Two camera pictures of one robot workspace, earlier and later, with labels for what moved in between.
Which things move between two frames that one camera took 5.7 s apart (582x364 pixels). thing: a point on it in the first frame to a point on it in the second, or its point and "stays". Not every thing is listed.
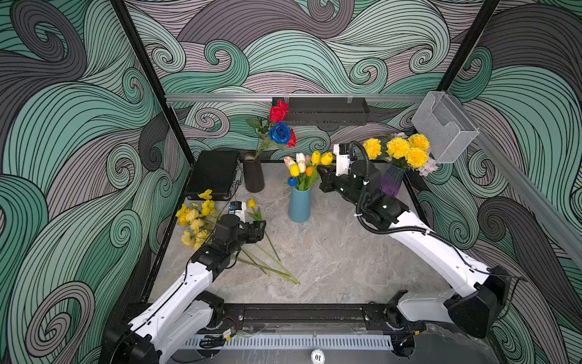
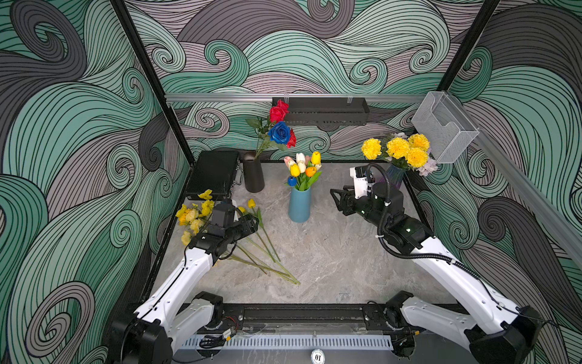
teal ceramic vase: [300, 205] stays
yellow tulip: [326, 158] to [242, 210]
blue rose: [280, 133] stays
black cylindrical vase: [255, 179] stays
